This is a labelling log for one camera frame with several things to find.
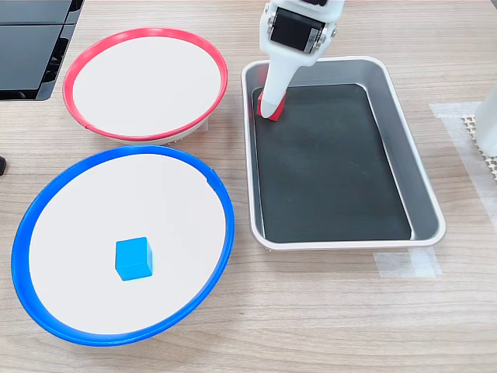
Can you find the red cube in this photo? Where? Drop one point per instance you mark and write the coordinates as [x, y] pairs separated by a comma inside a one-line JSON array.
[[282, 107]]

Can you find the blue cube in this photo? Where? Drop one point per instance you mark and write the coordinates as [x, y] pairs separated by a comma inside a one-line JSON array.
[[134, 258]]

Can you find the black tray mat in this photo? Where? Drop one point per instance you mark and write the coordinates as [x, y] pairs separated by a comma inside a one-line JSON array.
[[330, 167]]

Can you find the steel tray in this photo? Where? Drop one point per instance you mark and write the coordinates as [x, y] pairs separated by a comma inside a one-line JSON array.
[[411, 163]]

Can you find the red rimmed white plate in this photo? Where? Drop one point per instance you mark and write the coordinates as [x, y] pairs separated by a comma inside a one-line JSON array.
[[147, 81]]

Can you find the blue rimmed white plate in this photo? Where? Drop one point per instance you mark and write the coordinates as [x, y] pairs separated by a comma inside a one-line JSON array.
[[97, 202]]

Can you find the black electronic device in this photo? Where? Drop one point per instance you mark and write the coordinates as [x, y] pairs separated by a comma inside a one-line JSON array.
[[27, 54]]

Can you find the small black object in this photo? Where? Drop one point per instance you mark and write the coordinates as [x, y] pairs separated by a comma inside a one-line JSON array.
[[2, 165]]

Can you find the pale perforated base plate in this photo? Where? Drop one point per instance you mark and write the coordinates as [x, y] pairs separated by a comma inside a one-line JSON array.
[[488, 163]]

